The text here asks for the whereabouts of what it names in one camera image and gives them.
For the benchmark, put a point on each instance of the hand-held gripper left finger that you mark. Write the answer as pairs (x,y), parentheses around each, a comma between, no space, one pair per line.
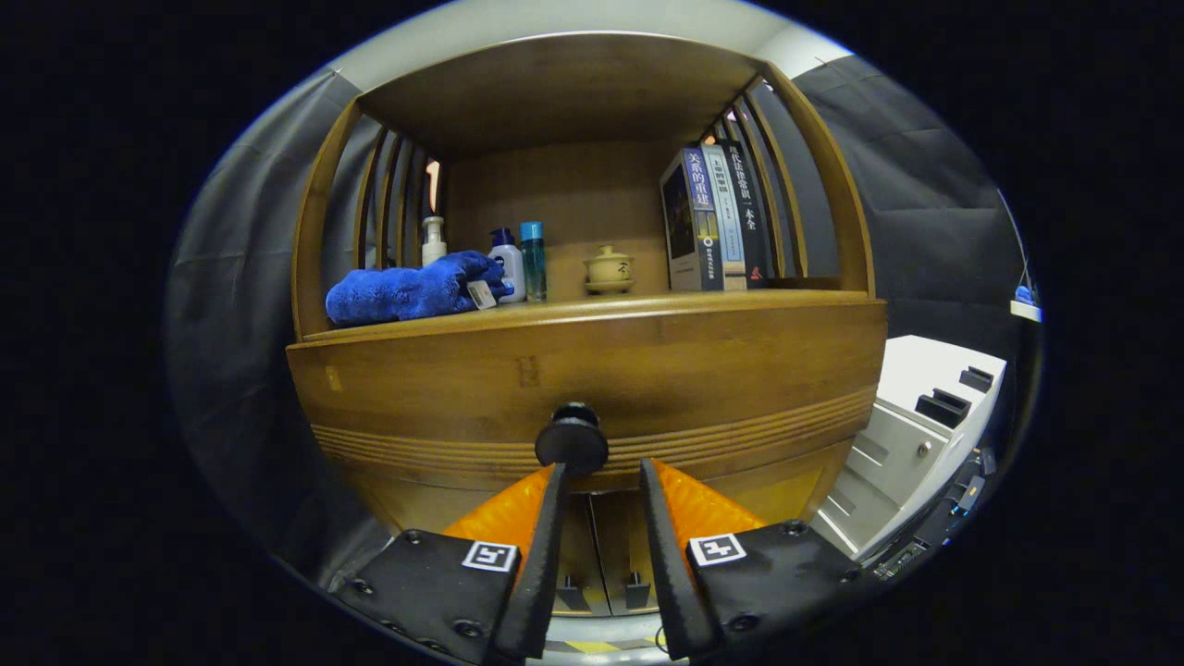
(541,573)

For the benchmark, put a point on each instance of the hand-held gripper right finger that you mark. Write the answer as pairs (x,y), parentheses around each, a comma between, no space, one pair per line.
(668,573)

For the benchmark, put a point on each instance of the black drawer knob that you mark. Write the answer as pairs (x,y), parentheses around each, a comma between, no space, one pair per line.
(572,444)

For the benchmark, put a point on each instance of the wooden drawer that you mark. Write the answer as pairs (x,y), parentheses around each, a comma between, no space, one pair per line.
(694,379)

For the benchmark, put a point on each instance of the wooden countertop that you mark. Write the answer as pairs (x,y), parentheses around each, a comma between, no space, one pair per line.
(647,303)

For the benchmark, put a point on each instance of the white side cabinet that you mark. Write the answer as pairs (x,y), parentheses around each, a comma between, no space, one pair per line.
(916,370)

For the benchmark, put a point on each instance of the wooden cabinet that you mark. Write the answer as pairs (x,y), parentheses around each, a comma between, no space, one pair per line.
(573,185)

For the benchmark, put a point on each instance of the white bottle with blue cap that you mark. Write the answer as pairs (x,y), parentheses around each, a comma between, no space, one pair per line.
(509,268)

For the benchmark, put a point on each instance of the beige lidded teacup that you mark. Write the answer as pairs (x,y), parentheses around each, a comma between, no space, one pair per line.
(609,270)

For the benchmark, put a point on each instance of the teal bottle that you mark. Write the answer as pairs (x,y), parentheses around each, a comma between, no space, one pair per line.
(533,264)

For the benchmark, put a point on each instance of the blue towel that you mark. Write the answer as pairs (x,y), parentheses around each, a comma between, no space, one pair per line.
(398,291)

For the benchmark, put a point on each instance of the white pump bottle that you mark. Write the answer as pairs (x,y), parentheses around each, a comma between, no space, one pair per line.
(433,248)

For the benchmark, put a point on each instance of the book with pale spine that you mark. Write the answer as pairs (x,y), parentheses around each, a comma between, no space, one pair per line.
(731,231)

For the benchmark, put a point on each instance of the book with blue spine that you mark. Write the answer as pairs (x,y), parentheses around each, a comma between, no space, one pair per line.
(689,222)

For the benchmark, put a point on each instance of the book with black spine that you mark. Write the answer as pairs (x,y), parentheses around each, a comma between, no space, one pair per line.
(754,231)

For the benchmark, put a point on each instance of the small blue object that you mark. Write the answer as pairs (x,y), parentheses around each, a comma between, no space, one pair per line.
(1024,295)

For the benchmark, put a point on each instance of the white wall shelf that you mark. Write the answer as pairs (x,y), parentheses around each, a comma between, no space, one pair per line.
(1025,312)

